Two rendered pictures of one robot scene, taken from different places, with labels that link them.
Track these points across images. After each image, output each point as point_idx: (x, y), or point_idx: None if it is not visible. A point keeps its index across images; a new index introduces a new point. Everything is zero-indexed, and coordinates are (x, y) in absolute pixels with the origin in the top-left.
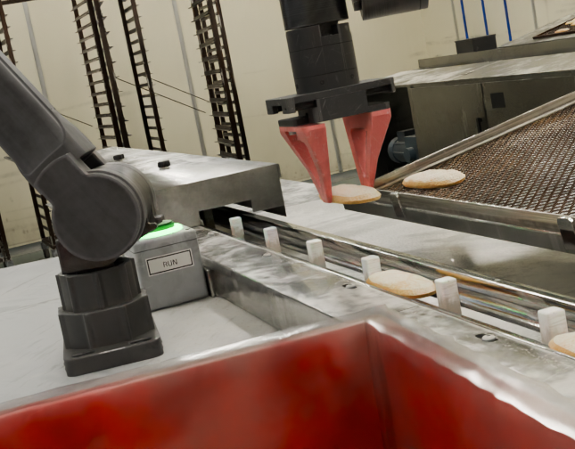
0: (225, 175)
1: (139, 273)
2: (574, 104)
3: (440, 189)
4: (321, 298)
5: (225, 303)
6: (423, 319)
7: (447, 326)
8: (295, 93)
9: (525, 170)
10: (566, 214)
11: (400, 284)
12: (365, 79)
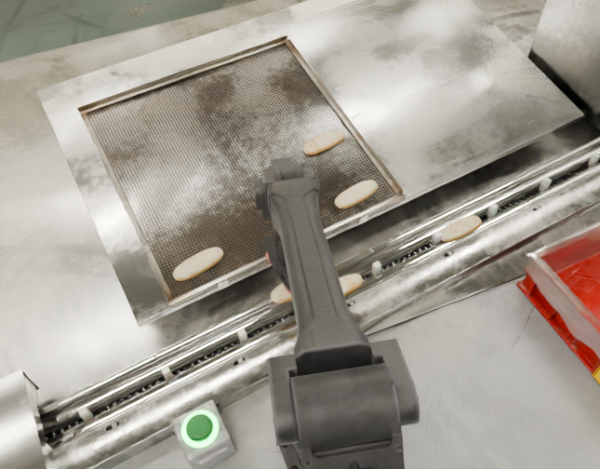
0: (31, 409)
1: (233, 444)
2: (119, 182)
3: (220, 261)
4: (366, 314)
5: (244, 399)
6: (419, 273)
7: (431, 264)
8: (284, 271)
9: (237, 221)
10: (336, 216)
11: (352, 285)
12: (266, 238)
